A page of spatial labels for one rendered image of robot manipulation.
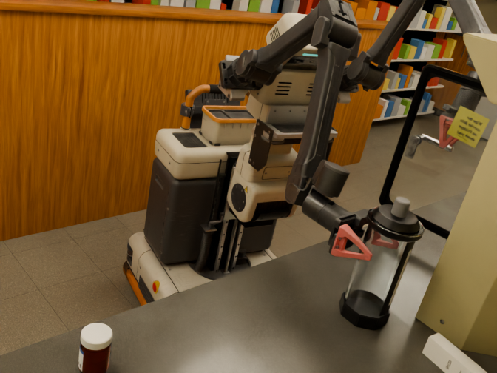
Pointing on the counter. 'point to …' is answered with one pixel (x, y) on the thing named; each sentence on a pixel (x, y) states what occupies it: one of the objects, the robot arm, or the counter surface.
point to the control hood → (484, 61)
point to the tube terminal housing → (469, 267)
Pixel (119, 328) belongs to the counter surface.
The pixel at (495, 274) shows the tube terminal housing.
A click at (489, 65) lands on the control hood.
